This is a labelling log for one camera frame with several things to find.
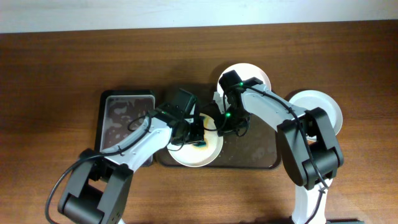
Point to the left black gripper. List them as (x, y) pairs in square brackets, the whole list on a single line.
[(195, 132)]

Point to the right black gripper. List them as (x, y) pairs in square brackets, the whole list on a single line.
[(226, 125)]

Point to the green yellow sponge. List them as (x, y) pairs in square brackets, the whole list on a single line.
[(200, 144)]

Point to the cream plate with red stain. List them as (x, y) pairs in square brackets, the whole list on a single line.
[(191, 156)]

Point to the pink plate with red stain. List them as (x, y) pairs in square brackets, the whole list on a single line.
[(247, 71)]

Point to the pale blue stained plate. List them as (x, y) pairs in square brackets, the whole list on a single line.
[(311, 99)]

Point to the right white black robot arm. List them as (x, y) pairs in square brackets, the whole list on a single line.
[(306, 140)]

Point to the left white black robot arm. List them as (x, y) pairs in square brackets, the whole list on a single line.
[(99, 183)]

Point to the large brown serving tray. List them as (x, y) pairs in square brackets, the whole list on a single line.
[(256, 150)]

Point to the small black water tray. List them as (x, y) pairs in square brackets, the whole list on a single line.
[(120, 113)]

